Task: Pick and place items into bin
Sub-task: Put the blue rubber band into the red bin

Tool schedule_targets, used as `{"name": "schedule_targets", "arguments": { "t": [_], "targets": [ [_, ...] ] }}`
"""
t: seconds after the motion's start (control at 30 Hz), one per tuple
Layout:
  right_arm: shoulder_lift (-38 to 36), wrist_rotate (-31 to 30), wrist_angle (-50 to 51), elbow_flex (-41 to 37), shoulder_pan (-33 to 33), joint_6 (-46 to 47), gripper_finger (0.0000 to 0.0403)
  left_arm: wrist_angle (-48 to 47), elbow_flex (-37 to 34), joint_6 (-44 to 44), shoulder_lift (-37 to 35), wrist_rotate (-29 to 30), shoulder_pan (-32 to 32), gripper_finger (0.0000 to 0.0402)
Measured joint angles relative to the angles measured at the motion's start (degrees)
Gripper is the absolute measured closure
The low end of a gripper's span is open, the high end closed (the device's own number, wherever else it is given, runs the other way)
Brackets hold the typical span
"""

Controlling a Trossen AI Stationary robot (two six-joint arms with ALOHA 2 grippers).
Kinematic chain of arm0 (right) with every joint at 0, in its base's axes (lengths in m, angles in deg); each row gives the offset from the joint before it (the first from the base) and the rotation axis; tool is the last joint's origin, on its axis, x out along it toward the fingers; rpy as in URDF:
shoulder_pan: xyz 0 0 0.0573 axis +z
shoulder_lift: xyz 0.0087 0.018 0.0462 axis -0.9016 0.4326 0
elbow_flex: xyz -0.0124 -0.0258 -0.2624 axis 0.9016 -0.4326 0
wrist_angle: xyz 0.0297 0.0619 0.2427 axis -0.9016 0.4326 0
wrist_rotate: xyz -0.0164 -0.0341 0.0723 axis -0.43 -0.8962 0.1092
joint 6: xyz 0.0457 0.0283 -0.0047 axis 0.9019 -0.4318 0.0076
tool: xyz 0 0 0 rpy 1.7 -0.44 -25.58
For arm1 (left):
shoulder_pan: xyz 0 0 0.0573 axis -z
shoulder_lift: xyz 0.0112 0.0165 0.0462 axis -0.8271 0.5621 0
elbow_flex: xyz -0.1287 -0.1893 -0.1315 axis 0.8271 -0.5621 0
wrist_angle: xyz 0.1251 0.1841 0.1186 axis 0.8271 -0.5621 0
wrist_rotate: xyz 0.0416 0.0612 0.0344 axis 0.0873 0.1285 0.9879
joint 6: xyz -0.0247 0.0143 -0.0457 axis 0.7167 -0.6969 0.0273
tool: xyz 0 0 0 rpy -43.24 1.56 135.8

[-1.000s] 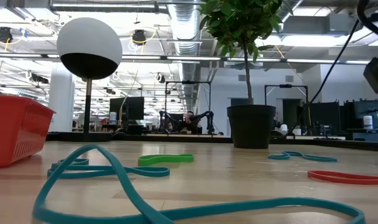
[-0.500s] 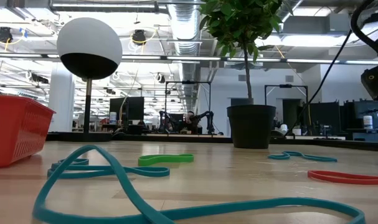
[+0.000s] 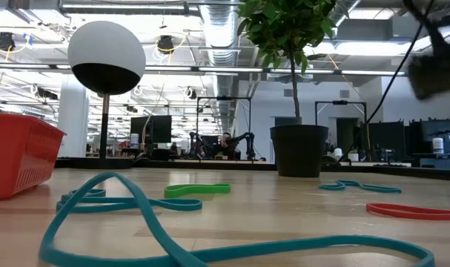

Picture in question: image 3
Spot long ceiling light strip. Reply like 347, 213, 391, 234
0, 62, 407, 78

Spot black aluminium table frame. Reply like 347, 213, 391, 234
56, 157, 450, 182

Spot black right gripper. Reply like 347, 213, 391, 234
407, 43, 450, 102

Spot silver ventilation duct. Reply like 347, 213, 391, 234
196, 0, 248, 134

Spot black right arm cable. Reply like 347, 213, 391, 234
337, 0, 435, 162

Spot person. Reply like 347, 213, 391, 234
217, 132, 241, 161

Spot white globe table lamp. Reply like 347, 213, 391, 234
67, 20, 147, 171

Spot black computer monitor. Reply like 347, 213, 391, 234
130, 115, 173, 145

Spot green potted plant black pot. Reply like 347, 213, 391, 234
236, 0, 339, 178

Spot black ceiling camera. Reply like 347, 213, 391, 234
156, 34, 176, 53
0, 31, 17, 53

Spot white canister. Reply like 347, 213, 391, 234
431, 136, 445, 154

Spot dark cabinets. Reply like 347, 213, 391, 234
360, 117, 450, 170

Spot black metal frame stand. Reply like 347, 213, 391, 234
196, 96, 252, 160
314, 99, 368, 149

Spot red rubber band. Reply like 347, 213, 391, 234
365, 202, 450, 221

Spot white pillar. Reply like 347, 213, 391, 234
57, 73, 90, 159

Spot large teal rubber band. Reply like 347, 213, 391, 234
38, 171, 436, 267

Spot green rubber band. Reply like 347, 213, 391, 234
163, 182, 232, 200

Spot red plastic basket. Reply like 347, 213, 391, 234
0, 112, 67, 201

